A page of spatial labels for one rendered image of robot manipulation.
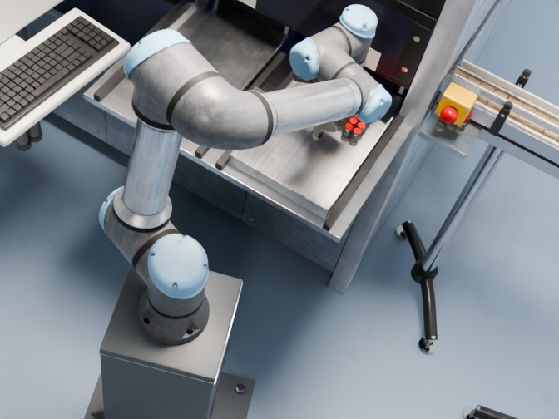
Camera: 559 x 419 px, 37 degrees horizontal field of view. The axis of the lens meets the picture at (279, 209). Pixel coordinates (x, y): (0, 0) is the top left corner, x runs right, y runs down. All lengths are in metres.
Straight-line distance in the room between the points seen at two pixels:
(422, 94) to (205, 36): 0.58
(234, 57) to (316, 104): 0.70
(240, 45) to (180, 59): 0.83
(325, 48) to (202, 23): 0.63
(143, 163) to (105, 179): 1.45
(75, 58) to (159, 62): 0.84
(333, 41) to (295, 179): 0.39
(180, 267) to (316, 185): 0.46
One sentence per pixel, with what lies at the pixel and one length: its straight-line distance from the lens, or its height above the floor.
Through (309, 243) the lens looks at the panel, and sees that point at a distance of 2.67.
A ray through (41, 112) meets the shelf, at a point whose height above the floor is 0.80.
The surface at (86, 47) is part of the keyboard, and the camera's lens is 2.23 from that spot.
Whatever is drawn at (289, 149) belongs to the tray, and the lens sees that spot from 1.97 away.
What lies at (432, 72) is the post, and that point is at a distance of 1.97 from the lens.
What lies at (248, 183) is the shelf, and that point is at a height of 0.88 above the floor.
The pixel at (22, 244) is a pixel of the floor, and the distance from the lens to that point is 2.84.
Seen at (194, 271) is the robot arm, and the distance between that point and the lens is 1.60.
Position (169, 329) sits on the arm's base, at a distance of 1.73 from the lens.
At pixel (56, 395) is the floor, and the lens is 2.59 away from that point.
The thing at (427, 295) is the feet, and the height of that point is 0.12.
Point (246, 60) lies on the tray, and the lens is 2.14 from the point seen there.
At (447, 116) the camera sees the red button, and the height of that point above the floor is 1.00.
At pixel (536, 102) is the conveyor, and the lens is 2.18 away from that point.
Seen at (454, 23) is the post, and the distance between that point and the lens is 1.86.
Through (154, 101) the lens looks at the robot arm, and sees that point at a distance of 1.37.
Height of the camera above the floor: 2.41
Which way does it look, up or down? 55 degrees down
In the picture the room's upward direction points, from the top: 15 degrees clockwise
